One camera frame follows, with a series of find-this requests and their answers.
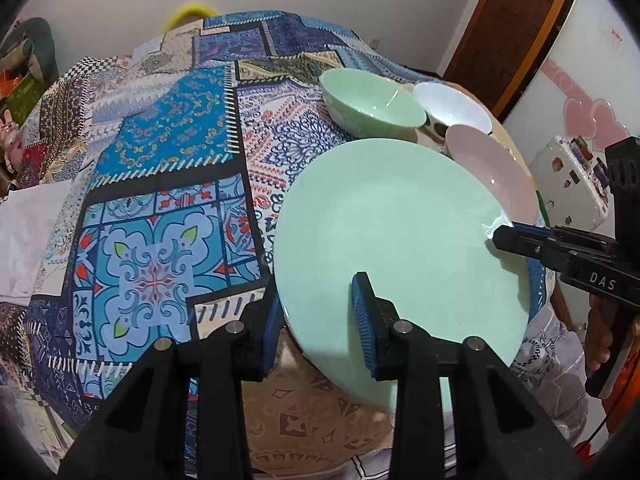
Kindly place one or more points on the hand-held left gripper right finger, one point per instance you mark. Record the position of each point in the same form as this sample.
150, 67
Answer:
361, 325

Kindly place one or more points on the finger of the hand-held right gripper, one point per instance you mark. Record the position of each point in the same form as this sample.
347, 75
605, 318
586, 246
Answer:
575, 235
520, 245

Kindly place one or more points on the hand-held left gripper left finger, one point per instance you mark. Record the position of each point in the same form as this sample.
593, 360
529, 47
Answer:
274, 330

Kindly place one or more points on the pink plate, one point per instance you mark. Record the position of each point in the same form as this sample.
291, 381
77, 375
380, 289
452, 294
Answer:
490, 165

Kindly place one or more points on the green plate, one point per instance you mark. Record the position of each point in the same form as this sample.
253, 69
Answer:
400, 220

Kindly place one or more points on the white bowl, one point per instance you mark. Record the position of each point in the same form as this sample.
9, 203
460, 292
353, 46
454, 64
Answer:
455, 105

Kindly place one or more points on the green bowl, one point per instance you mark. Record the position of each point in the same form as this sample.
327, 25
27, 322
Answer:
370, 100

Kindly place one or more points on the person's right hand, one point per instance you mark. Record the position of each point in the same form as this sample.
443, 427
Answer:
597, 340

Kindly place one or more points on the white sticker-covered case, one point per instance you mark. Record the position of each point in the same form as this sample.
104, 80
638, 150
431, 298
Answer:
560, 180

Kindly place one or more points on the beige round mat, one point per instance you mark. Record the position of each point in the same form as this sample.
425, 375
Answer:
425, 132

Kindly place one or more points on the white cabinet with pink hearts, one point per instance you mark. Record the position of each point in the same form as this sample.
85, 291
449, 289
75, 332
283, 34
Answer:
590, 60

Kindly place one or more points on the patchwork printed blanket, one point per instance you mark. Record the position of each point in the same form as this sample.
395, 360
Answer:
150, 160

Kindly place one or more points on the brown wooden door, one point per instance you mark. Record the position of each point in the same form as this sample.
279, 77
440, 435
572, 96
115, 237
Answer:
515, 25

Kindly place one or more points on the white cloth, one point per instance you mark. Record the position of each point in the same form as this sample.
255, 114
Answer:
30, 240

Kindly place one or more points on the pink bunny toy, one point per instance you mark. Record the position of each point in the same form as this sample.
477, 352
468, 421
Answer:
7, 135

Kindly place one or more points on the yellow foam tube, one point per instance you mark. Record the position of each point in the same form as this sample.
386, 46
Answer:
187, 8

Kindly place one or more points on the green cardboard box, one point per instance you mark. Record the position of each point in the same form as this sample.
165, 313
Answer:
20, 95

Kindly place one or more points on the grey stuffed toy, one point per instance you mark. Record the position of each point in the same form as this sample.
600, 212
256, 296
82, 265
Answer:
30, 45

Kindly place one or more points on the white wall socket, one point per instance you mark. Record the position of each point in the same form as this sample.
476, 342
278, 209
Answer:
375, 43

